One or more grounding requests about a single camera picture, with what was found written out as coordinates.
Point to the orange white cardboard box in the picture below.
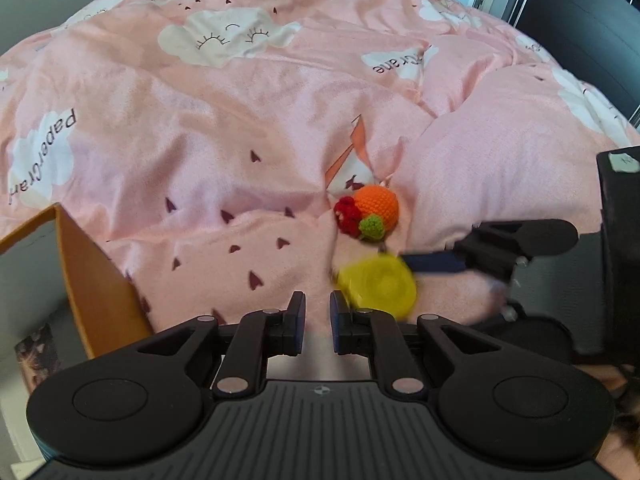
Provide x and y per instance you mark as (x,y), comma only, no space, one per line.
(53,272)

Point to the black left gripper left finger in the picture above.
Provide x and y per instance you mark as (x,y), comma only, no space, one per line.
(259,336)

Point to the yellow round case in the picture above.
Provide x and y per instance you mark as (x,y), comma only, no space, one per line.
(383,283)

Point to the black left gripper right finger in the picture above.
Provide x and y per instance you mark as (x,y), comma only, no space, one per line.
(376,336)

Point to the orange crochet fruit toy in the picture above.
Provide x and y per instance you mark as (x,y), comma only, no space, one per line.
(370,213)

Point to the pink patterned duvet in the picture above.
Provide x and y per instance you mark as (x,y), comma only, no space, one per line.
(203,144)

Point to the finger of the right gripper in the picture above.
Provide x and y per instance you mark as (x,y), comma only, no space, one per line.
(433,262)
(495,248)

